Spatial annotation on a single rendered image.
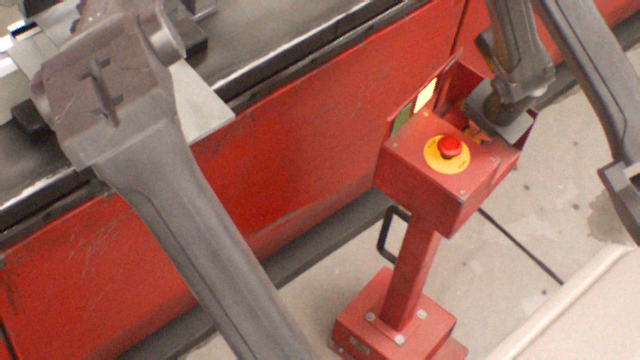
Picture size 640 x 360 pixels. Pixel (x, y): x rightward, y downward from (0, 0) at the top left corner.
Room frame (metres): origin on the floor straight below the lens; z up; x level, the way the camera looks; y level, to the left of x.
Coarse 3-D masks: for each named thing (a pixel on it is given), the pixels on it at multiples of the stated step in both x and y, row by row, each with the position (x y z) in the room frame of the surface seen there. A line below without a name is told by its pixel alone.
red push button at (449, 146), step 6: (444, 138) 0.94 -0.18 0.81; (450, 138) 0.94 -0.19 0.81; (456, 138) 0.94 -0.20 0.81; (438, 144) 0.92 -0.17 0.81; (444, 144) 0.92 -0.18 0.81; (450, 144) 0.93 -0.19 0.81; (456, 144) 0.93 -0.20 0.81; (444, 150) 0.91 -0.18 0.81; (450, 150) 0.91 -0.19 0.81; (456, 150) 0.92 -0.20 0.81; (444, 156) 0.91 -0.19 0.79; (450, 156) 0.91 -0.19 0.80
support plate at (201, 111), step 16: (16, 48) 0.83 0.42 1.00; (32, 48) 0.83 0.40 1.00; (48, 48) 0.84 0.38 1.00; (16, 64) 0.81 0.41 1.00; (32, 64) 0.81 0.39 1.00; (176, 64) 0.84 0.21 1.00; (176, 80) 0.82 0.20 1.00; (192, 80) 0.82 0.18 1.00; (176, 96) 0.79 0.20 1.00; (192, 96) 0.79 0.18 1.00; (208, 96) 0.80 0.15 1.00; (192, 112) 0.77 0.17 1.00; (208, 112) 0.77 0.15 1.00; (224, 112) 0.78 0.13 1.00; (192, 128) 0.74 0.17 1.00; (208, 128) 0.75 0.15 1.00
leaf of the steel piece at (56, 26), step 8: (80, 0) 0.93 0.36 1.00; (64, 8) 0.91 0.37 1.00; (72, 8) 0.91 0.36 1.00; (48, 16) 0.89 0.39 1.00; (56, 16) 0.89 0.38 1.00; (64, 16) 0.89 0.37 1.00; (72, 16) 0.90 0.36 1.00; (80, 16) 0.90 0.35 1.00; (40, 24) 0.87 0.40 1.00; (48, 24) 0.88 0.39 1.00; (56, 24) 0.88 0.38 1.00; (64, 24) 0.88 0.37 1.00; (48, 32) 0.86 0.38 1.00; (56, 32) 0.86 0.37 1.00; (64, 32) 0.87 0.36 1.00; (56, 40) 0.85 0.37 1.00; (64, 40) 0.85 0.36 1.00
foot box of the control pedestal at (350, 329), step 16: (384, 272) 1.07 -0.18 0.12; (368, 288) 1.03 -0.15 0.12; (384, 288) 1.03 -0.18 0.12; (352, 304) 0.99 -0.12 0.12; (368, 304) 0.99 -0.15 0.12; (432, 304) 1.01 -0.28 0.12; (336, 320) 0.95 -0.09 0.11; (352, 320) 0.95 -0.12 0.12; (432, 320) 0.98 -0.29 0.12; (448, 320) 0.98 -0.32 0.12; (336, 336) 0.94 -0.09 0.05; (352, 336) 0.92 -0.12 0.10; (368, 336) 0.92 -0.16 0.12; (384, 336) 0.92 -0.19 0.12; (416, 336) 0.93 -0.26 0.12; (432, 336) 0.94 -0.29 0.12; (448, 336) 0.99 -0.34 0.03; (336, 352) 0.92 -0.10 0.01; (352, 352) 0.92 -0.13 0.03; (368, 352) 0.90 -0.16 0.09; (384, 352) 0.89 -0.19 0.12; (400, 352) 0.89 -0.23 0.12; (416, 352) 0.90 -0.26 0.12; (432, 352) 0.93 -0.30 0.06; (448, 352) 0.96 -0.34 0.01; (464, 352) 0.97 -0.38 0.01
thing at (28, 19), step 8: (24, 0) 0.86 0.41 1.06; (32, 0) 0.87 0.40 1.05; (40, 0) 0.88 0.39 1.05; (48, 0) 0.88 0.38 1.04; (56, 0) 0.89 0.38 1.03; (64, 0) 0.90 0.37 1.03; (72, 0) 0.92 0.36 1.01; (24, 8) 0.86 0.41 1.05; (32, 8) 0.87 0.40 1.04; (40, 8) 0.87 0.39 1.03; (48, 8) 0.89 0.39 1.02; (56, 8) 0.90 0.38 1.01; (24, 16) 0.86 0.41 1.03; (32, 16) 0.87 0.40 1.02; (40, 16) 0.88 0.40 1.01
